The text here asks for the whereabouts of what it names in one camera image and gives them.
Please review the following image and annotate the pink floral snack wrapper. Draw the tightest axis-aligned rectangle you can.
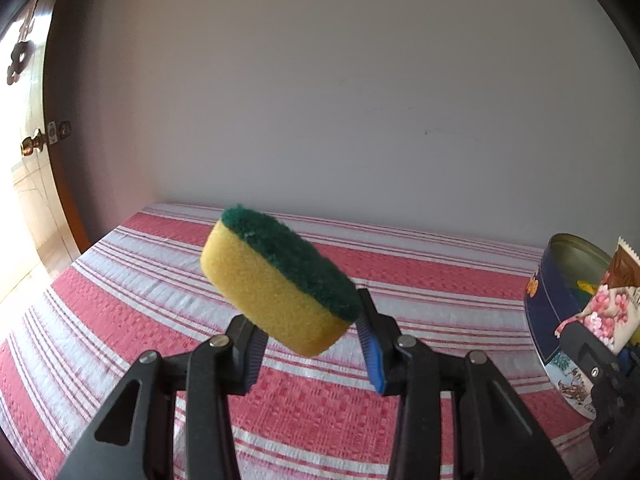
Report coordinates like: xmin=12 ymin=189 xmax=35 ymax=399
xmin=554 ymin=237 xmax=640 ymax=356

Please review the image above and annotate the yellow green scrub sponge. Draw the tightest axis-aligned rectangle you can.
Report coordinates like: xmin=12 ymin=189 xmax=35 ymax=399
xmin=201 ymin=205 xmax=362 ymax=358

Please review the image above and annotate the round metal cookie tin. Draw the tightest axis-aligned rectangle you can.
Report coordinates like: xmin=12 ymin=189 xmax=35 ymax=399
xmin=524 ymin=233 xmax=613 ymax=420

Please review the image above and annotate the red white striped bedspread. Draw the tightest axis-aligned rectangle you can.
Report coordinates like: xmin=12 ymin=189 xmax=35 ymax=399
xmin=1 ymin=204 xmax=598 ymax=479

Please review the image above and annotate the wooden door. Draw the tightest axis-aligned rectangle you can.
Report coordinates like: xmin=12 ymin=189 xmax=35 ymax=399
xmin=1 ymin=0 xmax=90 ymax=307

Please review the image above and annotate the brass door knob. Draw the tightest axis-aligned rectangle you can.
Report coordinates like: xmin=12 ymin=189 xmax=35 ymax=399
xmin=21 ymin=120 xmax=73 ymax=157

